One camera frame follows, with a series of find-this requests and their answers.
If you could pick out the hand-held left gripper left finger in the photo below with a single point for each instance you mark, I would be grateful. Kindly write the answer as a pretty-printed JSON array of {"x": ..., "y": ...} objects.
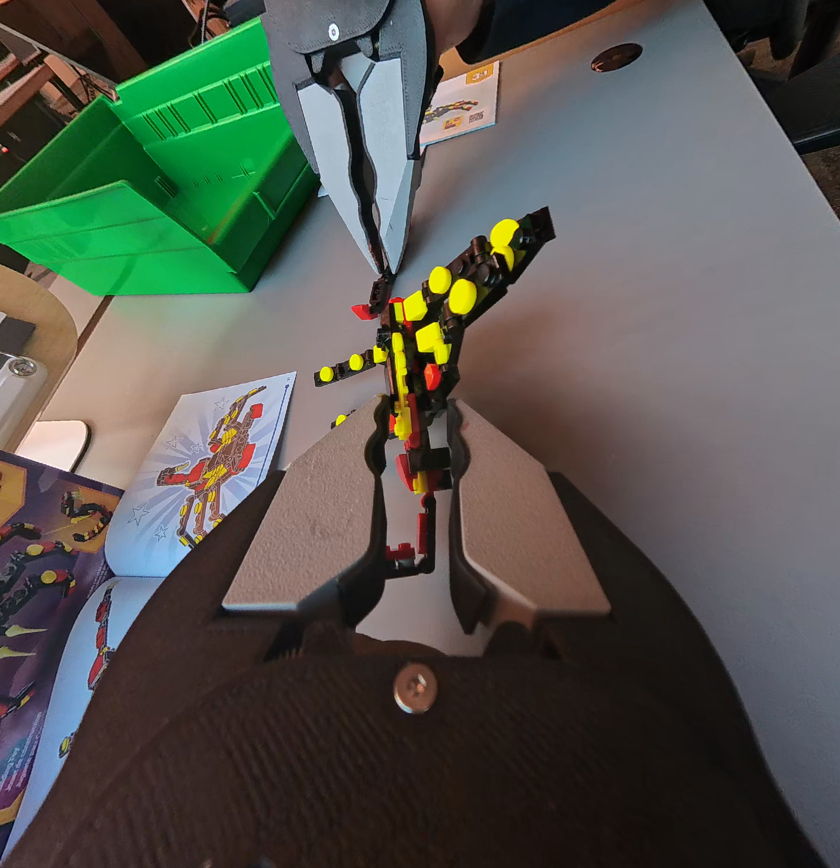
[{"x": 311, "y": 529}]

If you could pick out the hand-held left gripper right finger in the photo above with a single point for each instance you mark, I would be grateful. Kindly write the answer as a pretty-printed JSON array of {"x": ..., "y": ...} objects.
[{"x": 522, "y": 536}]

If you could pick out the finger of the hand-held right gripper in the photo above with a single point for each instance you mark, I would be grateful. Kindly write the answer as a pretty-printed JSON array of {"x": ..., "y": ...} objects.
[
  {"x": 389, "y": 149},
  {"x": 328, "y": 149}
]

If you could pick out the red and black lego leg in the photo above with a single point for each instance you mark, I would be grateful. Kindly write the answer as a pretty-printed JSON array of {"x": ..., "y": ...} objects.
[{"x": 376, "y": 291}]

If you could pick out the black and yellow lego model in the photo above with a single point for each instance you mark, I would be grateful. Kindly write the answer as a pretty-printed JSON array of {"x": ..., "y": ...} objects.
[{"x": 427, "y": 339}]

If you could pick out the small white lego booklet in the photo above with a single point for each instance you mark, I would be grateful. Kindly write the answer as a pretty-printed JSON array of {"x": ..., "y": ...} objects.
[{"x": 461, "y": 108}]

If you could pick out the open lego instruction booklet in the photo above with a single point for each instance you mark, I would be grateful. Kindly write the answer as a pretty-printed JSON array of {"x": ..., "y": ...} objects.
[{"x": 210, "y": 434}]

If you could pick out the purple lego box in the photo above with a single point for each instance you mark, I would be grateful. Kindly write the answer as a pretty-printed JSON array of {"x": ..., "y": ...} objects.
[{"x": 33, "y": 576}]

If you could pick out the green plastic bin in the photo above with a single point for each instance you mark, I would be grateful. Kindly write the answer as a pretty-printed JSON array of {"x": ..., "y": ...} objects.
[{"x": 155, "y": 224}]

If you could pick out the dark office chair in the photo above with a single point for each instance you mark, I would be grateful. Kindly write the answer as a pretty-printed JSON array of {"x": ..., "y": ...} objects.
[{"x": 820, "y": 102}]

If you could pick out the wooden chair with metal frame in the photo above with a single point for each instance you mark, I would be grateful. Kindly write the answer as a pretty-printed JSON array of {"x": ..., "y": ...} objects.
[{"x": 47, "y": 319}]

